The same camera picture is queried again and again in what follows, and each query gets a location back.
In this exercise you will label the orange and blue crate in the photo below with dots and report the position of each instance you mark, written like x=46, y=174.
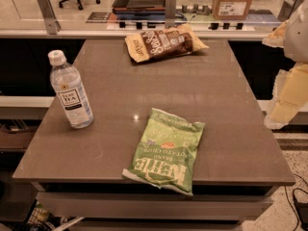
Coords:
x=141, y=0

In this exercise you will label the green jalapeno chip bag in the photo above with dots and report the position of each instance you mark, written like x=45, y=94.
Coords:
x=166, y=153

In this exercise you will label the grey table drawer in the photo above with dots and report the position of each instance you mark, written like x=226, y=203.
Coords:
x=154, y=206

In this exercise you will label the clear tea water bottle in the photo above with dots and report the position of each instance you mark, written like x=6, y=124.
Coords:
x=67, y=84

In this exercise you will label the middle metal glass bracket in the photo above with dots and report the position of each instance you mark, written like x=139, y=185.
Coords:
x=170, y=11

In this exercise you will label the right metal glass bracket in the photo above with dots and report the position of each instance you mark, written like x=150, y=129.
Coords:
x=288, y=7

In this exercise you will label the left metal glass bracket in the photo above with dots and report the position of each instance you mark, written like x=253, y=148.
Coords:
x=51, y=23

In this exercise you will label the brown chip bag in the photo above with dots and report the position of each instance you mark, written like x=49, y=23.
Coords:
x=158, y=44

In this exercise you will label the black power adapter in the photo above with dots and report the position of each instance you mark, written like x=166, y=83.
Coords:
x=302, y=211

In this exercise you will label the metal glass bracket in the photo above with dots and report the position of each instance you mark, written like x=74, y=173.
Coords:
x=170, y=11
x=288, y=7
x=51, y=23

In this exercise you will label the cardboard box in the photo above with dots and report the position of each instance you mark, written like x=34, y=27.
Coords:
x=230, y=9

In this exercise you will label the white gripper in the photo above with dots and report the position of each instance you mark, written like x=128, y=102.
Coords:
x=296, y=38

